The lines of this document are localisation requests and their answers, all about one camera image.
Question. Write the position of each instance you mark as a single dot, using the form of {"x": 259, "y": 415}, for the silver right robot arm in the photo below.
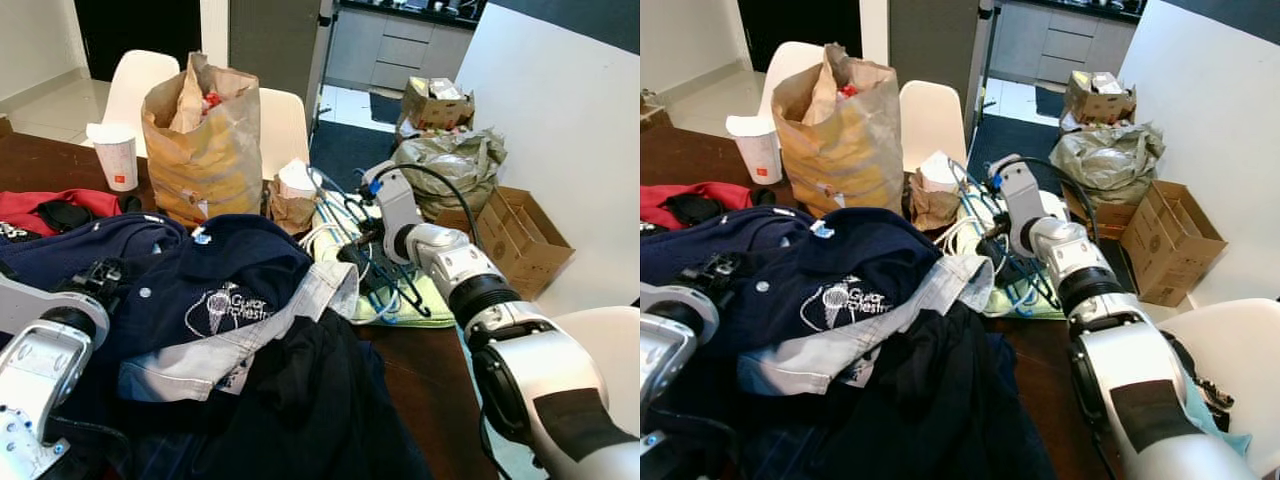
{"x": 540, "y": 380}
{"x": 1140, "y": 380}

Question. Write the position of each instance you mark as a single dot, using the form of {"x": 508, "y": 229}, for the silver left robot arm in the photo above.
{"x": 665, "y": 370}
{"x": 40, "y": 380}

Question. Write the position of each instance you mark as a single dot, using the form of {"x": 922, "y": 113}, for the green cloth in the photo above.
{"x": 1010, "y": 308}
{"x": 440, "y": 300}

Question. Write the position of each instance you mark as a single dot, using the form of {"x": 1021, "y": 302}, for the black pouch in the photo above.
{"x": 712, "y": 208}
{"x": 65, "y": 215}

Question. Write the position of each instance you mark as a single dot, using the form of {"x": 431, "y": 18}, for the small brown paper bag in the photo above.
{"x": 290, "y": 205}
{"x": 935, "y": 200}

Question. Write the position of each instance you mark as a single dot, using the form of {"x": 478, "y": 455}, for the red cloth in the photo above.
{"x": 660, "y": 205}
{"x": 20, "y": 210}

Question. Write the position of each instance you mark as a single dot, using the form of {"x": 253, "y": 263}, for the white paper cup red logo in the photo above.
{"x": 758, "y": 150}
{"x": 115, "y": 160}

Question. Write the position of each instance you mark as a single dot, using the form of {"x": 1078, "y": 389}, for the grey green plastic bag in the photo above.
{"x": 455, "y": 165}
{"x": 1110, "y": 160}

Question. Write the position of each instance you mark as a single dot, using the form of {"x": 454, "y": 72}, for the white plastic chair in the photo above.
{"x": 790, "y": 70}
{"x": 130, "y": 85}
{"x": 930, "y": 120}
{"x": 1230, "y": 360}
{"x": 285, "y": 130}

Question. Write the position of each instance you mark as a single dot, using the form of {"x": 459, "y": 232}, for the open cardboard box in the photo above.
{"x": 1170, "y": 240}
{"x": 520, "y": 240}

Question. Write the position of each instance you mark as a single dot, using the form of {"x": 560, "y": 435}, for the small filled cardboard box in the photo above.
{"x": 1095, "y": 100}
{"x": 435, "y": 110}

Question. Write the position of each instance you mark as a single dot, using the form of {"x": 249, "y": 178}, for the large brown paper bag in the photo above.
{"x": 840, "y": 140}
{"x": 200, "y": 150}

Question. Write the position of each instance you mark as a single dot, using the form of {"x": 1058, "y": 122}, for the grey kitchen cabinets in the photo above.
{"x": 390, "y": 50}
{"x": 1060, "y": 40}

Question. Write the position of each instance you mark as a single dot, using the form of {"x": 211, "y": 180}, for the teal cloth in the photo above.
{"x": 1230, "y": 435}

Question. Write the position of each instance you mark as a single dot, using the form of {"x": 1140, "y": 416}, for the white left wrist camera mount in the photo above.
{"x": 670, "y": 305}
{"x": 25, "y": 300}

